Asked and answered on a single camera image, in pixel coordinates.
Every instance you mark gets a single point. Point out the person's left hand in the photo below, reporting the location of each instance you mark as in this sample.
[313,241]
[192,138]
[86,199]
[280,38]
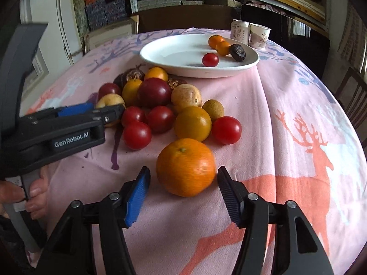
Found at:
[37,192]

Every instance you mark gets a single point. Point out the yellow cherry tomato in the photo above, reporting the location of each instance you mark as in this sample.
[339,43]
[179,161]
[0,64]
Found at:
[156,74]
[130,91]

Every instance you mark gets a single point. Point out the large orange mandarin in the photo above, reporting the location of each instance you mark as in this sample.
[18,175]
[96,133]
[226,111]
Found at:
[185,167]

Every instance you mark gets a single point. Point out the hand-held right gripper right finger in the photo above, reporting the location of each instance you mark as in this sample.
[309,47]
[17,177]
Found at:
[229,197]

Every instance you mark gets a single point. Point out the white drink can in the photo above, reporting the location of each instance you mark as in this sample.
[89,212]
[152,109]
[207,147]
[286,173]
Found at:
[239,31]

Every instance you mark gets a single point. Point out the dark wooden chair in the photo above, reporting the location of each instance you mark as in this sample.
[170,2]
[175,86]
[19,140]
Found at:
[354,97]

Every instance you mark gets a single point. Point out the white plate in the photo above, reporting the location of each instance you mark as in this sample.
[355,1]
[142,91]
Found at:
[177,54]

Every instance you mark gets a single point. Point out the dark red plum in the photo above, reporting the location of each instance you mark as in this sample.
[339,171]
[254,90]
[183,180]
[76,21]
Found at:
[154,92]

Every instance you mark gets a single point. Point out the large orange-yellow tomato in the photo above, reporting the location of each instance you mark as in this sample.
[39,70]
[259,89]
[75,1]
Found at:
[192,123]

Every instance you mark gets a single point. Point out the white paper cup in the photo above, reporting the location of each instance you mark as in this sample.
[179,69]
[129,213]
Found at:
[259,35]

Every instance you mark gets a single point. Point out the stack of blue patterned boxes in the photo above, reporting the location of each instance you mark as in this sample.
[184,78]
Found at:
[106,10]

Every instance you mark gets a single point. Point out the dark glossy cabinet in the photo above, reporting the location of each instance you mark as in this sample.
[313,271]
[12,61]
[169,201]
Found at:
[286,31]

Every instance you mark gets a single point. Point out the dark wrinkled date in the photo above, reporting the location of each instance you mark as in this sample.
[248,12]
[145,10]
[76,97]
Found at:
[238,52]

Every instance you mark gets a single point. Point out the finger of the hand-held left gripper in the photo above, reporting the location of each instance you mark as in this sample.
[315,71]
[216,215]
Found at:
[110,114]
[76,109]

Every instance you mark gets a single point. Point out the beige cardboard box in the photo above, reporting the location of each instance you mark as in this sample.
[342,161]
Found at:
[110,35]

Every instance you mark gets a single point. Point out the pink deer print tablecloth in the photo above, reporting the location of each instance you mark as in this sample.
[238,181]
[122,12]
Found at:
[286,91]

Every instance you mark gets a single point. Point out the pale yellow round fruit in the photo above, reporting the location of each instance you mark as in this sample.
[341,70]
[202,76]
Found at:
[186,96]
[110,100]

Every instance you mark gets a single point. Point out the brown board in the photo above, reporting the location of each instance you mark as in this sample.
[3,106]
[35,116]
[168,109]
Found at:
[186,18]

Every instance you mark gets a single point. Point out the small tan longan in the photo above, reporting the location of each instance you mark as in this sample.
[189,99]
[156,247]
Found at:
[213,109]

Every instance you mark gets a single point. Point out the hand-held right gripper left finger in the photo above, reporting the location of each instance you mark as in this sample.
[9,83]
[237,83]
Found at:
[137,197]

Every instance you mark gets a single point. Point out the small orange kumquat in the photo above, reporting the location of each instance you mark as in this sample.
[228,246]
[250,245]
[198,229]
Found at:
[223,48]
[215,40]

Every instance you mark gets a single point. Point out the brown wrinkled passion fruit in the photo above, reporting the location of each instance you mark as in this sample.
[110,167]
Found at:
[134,76]

